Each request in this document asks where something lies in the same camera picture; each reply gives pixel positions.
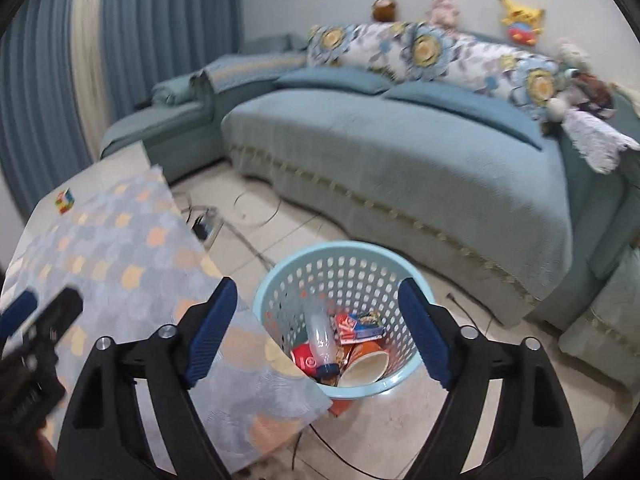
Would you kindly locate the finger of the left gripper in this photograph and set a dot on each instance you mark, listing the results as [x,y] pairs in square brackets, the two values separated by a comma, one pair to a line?
[17,313]
[39,335]

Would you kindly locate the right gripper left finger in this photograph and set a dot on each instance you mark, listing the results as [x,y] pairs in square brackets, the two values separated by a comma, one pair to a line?
[131,415]

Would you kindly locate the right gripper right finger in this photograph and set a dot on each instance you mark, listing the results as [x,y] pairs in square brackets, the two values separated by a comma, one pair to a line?
[534,434]

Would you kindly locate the orange paper cup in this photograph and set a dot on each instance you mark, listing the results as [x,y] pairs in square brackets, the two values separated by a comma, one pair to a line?
[367,363]

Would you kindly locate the red white paper cup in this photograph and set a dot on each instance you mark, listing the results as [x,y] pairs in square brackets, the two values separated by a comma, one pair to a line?
[305,360]

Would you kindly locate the red blue card box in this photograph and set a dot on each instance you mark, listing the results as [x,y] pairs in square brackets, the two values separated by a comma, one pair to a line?
[353,328]

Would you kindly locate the clear bottle blue cap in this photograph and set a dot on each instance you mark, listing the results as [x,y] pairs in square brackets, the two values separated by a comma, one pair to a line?
[321,338]

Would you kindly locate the colourful puzzle cube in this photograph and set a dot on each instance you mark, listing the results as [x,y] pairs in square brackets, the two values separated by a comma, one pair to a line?
[64,201]

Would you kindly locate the floor power strip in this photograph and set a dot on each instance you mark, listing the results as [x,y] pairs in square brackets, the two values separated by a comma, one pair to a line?
[207,226]

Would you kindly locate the light blue perforated basket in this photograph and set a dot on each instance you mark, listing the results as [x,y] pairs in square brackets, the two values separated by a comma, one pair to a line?
[348,277]

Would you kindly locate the teal sofa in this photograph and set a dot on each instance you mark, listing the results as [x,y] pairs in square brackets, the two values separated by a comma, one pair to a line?
[468,185]

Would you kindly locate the blue curtains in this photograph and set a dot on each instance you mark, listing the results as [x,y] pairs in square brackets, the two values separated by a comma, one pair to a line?
[70,68]

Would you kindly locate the white fringed blanket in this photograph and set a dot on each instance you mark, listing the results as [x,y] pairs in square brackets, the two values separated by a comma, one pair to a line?
[600,145]

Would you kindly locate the floral sofa cushions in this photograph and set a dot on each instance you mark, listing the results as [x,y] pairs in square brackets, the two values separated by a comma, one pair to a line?
[417,51]

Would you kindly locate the yellow plush toy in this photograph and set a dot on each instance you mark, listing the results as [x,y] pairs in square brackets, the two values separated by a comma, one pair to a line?
[523,24]

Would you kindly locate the pink plush toy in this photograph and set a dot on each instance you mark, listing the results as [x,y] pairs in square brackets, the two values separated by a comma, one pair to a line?
[444,14]

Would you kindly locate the brown plush toy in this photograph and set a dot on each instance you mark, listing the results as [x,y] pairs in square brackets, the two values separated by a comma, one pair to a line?
[384,11]

